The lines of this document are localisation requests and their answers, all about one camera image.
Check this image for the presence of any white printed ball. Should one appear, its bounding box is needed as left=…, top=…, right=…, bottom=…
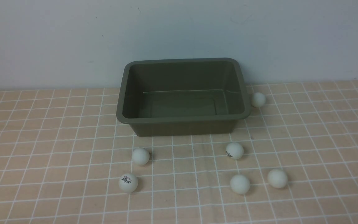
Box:
left=225, top=142, right=244, bottom=160
left=118, top=173, right=138, bottom=194

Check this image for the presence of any olive green plastic bin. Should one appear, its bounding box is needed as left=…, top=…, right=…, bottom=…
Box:
left=116, top=57, right=252, bottom=137

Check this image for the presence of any peach checkered tablecloth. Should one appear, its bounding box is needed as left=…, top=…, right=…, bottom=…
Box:
left=0, top=80, right=358, bottom=224

